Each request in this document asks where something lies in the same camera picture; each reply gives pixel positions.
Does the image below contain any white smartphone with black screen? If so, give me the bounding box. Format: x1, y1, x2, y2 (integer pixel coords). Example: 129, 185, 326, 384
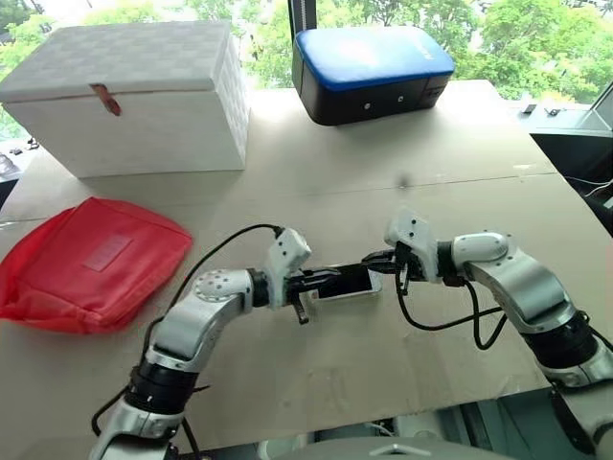
310, 262, 384, 303

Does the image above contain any red box latch strap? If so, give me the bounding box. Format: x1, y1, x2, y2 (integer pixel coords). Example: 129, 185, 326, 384
89, 82, 123, 118

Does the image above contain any black vertical pole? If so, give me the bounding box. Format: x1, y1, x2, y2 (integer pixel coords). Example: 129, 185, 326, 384
286, 0, 320, 35

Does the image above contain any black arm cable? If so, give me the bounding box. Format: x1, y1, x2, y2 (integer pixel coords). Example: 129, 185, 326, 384
142, 223, 287, 351
394, 258, 511, 352

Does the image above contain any red fabric pouch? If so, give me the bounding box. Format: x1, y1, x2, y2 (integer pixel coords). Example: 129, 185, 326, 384
0, 195, 194, 335

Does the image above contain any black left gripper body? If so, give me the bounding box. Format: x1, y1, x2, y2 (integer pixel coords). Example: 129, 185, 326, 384
285, 270, 321, 311

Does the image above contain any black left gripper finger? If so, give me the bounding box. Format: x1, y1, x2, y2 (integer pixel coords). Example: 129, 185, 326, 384
302, 264, 371, 289
291, 292, 308, 326

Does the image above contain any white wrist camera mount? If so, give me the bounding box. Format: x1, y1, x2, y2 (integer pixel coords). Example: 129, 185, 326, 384
264, 228, 313, 309
382, 207, 440, 284

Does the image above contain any dark side table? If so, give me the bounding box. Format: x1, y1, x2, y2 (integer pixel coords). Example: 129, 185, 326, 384
528, 105, 613, 226

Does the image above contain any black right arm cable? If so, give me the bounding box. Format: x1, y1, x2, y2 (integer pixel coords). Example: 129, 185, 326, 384
394, 258, 511, 352

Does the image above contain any white woven lidded box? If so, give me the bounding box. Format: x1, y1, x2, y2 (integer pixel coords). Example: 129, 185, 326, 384
0, 19, 252, 180

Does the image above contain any blue and black device box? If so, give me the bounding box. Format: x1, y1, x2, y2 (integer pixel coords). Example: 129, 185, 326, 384
291, 26, 456, 127

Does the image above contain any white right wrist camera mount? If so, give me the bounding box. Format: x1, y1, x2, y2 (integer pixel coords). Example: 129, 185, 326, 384
382, 207, 440, 284

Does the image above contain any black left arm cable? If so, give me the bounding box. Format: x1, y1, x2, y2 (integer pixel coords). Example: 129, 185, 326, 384
142, 223, 287, 351

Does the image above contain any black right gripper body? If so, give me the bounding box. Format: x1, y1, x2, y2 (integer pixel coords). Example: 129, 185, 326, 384
394, 241, 428, 285

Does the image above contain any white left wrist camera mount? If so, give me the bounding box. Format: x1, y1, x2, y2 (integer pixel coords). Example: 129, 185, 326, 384
264, 228, 313, 309

